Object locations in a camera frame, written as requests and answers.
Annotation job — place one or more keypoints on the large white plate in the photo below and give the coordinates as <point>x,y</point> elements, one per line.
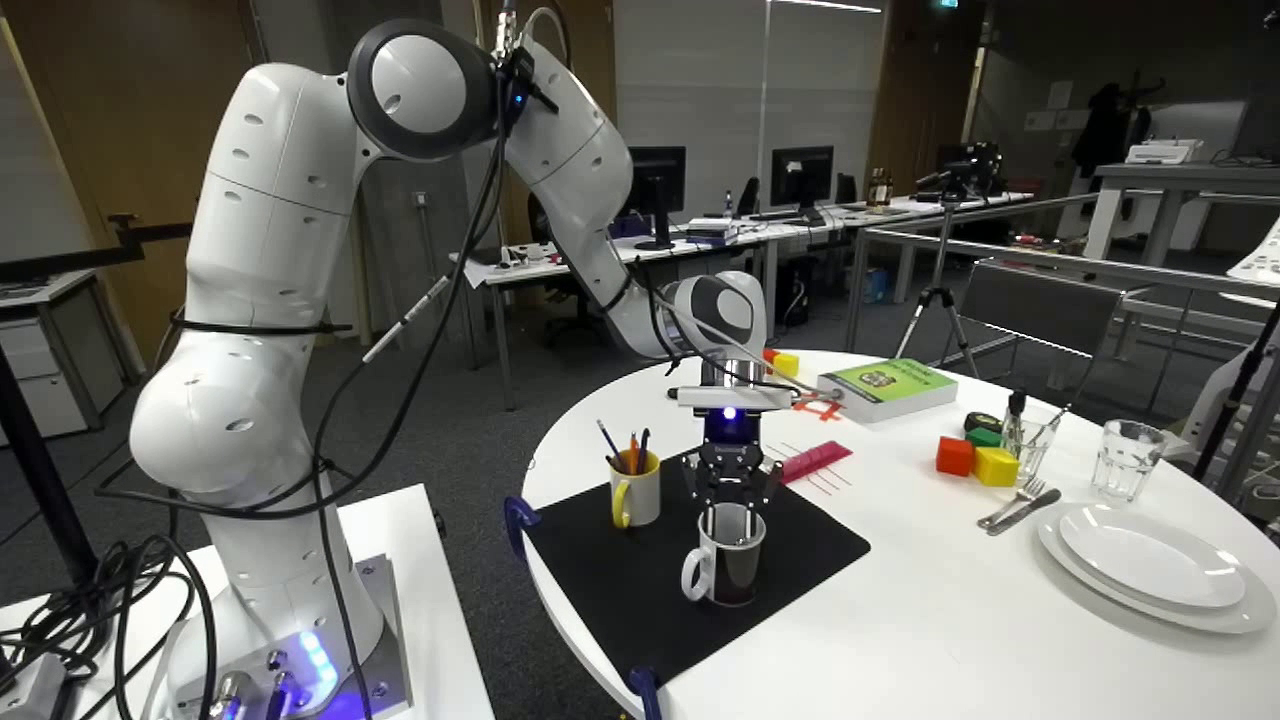
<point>1253,618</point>

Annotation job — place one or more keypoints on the yellow cube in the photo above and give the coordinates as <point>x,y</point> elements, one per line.
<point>787,367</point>
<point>998,465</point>

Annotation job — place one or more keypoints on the red cube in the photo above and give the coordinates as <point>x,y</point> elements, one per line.
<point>955,456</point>

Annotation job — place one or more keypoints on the black table mat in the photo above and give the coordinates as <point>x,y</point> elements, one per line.
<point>612,586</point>

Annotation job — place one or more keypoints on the pink ruler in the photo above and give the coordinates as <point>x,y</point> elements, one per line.
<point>813,461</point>

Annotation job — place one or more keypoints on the green block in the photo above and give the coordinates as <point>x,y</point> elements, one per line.
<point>984,438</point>

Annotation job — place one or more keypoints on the green book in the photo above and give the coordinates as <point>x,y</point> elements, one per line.
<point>886,382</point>

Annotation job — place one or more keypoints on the grey flat panel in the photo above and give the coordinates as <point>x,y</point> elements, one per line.
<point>1040,309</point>

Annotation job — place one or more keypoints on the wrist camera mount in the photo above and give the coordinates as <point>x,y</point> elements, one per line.
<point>734,396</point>

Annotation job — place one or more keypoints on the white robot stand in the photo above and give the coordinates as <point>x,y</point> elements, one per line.
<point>412,573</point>

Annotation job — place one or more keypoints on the black computer monitor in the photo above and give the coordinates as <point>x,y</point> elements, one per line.
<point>800,175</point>
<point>657,180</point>

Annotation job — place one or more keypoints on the blue tape piece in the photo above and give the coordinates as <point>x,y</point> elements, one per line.
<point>517,516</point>

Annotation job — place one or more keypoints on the small white plate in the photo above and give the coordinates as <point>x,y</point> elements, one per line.
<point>1146,555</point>

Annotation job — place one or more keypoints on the silver table knife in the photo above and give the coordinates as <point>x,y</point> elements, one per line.
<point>1022,511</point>

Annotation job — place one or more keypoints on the clear drinking glass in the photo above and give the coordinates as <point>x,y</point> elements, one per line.
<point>1125,465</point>

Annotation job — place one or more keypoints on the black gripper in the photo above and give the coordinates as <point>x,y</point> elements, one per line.
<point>730,474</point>

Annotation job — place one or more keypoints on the grey metal frame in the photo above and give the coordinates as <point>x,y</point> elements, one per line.
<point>1174,282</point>

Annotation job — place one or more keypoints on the blue spring clamp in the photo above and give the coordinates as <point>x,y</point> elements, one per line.
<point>647,695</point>

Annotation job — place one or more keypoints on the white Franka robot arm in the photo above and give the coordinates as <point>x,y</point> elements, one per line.
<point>267,203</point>

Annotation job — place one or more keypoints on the orange pen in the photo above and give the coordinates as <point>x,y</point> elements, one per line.
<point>633,456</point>

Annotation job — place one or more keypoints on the grey pen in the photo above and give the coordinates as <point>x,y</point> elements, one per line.
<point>611,443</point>

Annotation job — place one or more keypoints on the yellow mug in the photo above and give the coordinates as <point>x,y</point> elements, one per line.
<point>642,502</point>

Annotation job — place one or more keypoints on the small black object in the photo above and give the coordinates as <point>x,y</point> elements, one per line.
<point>984,418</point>

